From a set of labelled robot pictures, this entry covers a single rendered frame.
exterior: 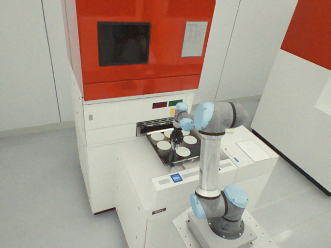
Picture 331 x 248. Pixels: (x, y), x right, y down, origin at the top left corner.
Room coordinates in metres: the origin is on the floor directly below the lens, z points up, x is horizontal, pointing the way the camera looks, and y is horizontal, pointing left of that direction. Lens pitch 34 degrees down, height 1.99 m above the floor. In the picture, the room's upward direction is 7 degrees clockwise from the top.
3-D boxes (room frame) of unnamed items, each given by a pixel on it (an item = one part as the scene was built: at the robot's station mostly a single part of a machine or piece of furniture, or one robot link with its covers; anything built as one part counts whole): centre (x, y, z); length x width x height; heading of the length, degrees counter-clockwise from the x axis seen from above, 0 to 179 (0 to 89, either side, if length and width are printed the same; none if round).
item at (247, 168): (1.52, -0.50, 0.89); 0.62 x 0.35 x 0.14; 29
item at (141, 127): (1.60, 0.00, 0.89); 0.44 x 0.02 x 0.10; 119
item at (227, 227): (0.81, -0.38, 0.95); 0.15 x 0.15 x 0.10
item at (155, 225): (1.37, -0.23, 0.41); 0.97 x 0.64 x 0.82; 119
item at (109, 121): (1.53, 0.16, 1.02); 0.82 x 0.03 x 0.40; 119
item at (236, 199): (0.81, -0.37, 1.06); 0.13 x 0.12 x 0.14; 106
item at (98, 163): (1.83, 0.33, 0.41); 0.82 x 0.71 x 0.82; 119
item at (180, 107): (1.31, -0.10, 1.22); 0.09 x 0.08 x 0.11; 16
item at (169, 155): (1.42, -0.11, 0.90); 0.34 x 0.34 x 0.01; 29
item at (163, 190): (1.07, -0.23, 0.89); 0.55 x 0.09 x 0.14; 119
